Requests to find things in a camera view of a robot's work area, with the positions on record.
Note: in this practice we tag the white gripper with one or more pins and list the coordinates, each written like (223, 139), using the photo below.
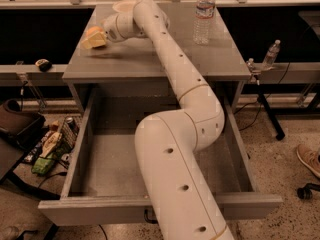
(110, 29)

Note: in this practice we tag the orange fruit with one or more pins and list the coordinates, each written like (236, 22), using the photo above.
(95, 32)

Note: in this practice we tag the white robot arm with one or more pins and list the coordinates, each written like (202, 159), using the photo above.
(165, 142)

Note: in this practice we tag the grey cabinet with top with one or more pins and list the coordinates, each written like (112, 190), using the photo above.
(135, 60)

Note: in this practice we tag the open grey top drawer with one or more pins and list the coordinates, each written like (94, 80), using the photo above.
(104, 184)

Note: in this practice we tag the white ceramic bowl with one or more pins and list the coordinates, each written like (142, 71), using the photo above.
(124, 6)

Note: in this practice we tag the black yellow tape measure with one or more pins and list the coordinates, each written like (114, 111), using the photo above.
(43, 64)

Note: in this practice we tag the large clear water bottle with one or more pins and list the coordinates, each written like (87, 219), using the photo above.
(204, 12)

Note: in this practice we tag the green snack bag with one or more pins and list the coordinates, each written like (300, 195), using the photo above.
(42, 166)

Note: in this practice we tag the brown shoe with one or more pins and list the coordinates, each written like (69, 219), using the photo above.
(309, 158)

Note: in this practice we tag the black chair caster wheel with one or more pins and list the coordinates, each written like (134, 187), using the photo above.
(305, 193)

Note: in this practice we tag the wire basket with snacks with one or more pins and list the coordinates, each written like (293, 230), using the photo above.
(63, 140)

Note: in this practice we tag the black drawer handle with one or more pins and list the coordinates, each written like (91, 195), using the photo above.
(148, 219)

